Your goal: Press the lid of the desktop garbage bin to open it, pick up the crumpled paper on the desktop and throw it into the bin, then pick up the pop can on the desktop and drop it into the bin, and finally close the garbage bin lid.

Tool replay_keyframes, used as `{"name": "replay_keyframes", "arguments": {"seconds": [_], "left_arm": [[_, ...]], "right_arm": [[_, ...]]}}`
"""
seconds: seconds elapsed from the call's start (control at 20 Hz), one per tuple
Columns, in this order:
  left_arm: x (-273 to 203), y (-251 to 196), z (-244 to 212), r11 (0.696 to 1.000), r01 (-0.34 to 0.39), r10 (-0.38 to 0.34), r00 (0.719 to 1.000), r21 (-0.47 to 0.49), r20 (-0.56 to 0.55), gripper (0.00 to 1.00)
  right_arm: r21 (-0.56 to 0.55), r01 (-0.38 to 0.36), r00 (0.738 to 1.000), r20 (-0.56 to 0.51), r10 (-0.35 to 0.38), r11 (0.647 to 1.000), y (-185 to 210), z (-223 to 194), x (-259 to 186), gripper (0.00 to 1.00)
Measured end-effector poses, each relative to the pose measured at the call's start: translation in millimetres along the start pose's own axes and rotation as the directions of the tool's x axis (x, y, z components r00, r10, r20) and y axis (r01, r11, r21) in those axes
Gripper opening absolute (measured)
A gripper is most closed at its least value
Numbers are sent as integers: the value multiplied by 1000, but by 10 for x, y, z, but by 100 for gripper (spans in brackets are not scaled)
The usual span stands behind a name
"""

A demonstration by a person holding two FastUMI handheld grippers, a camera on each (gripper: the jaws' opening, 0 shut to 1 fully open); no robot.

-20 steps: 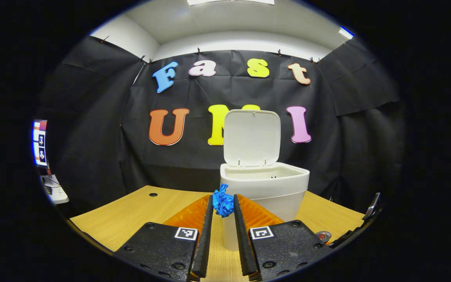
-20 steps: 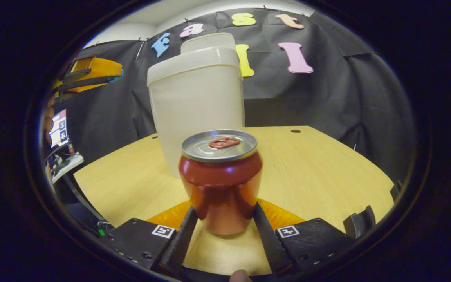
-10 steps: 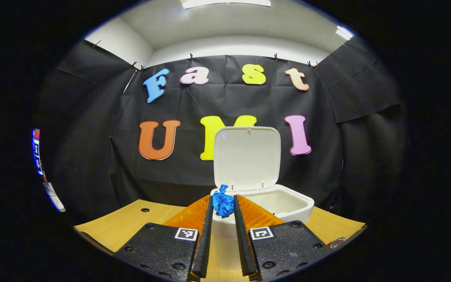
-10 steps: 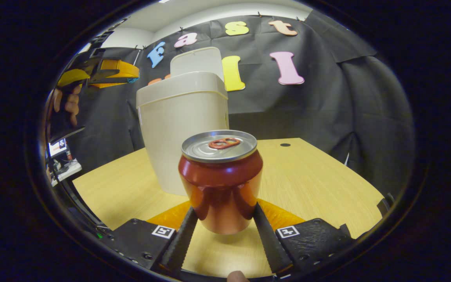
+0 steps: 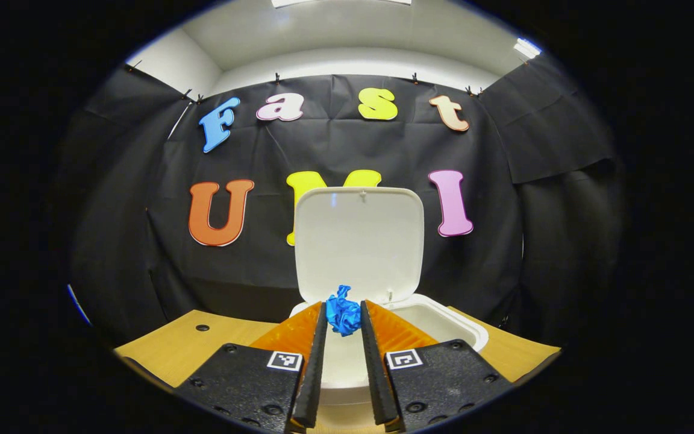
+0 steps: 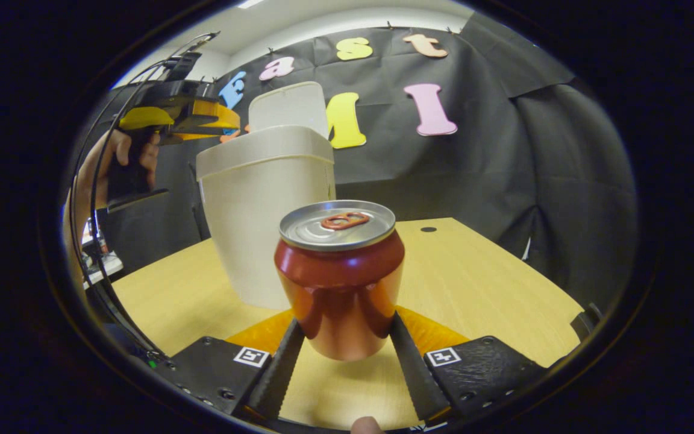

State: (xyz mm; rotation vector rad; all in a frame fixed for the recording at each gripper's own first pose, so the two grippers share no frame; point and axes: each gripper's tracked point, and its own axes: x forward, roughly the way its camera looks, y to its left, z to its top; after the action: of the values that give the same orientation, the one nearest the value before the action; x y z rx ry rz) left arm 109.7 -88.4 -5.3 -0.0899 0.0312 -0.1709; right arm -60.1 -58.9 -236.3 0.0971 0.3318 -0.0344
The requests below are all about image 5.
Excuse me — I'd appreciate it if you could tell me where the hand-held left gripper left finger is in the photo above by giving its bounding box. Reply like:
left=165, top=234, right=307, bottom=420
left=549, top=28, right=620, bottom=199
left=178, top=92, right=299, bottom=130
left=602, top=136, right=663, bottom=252
left=173, top=301, right=328, bottom=434

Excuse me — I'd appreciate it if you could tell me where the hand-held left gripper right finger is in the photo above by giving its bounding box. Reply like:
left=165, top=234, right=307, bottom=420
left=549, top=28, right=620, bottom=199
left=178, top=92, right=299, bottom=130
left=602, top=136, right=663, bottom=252
left=360, top=299, right=514, bottom=434

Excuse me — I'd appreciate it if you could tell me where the white desktop garbage bin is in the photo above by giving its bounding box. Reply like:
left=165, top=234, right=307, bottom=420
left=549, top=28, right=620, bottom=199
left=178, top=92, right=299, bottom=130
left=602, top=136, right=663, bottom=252
left=290, top=186, right=490, bottom=423

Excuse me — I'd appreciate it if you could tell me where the blue paper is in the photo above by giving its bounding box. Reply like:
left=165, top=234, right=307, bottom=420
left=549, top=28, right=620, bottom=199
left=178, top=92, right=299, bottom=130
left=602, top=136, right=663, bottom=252
left=326, top=285, right=363, bottom=337

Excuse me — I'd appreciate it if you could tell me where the white garbage bin lid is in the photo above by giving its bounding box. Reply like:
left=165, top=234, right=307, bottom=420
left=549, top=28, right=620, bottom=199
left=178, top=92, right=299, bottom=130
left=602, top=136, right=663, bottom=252
left=294, top=186, right=425, bottom=305

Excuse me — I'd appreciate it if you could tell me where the wooden desktop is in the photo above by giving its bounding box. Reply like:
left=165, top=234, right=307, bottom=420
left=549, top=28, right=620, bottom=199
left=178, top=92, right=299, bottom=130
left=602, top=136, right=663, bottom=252
left=113, top=306, right=561, bottom=434

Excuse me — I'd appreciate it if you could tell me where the black backdrop cloth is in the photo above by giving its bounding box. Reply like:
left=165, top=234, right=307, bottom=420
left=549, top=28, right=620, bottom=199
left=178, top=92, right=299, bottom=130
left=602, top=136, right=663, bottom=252
left=67, top=51, right=625, bottom=347

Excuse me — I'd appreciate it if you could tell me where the small ceiling light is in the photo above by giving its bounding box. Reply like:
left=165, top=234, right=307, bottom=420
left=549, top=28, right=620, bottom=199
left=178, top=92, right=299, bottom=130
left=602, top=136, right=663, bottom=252
left=514, top=37, right=542, bottom=59

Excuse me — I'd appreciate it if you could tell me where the long ceiling light panel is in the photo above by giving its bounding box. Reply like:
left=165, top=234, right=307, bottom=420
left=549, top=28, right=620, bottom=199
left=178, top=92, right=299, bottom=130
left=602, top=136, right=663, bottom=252
left=272, top=0, right=411, bottom=8

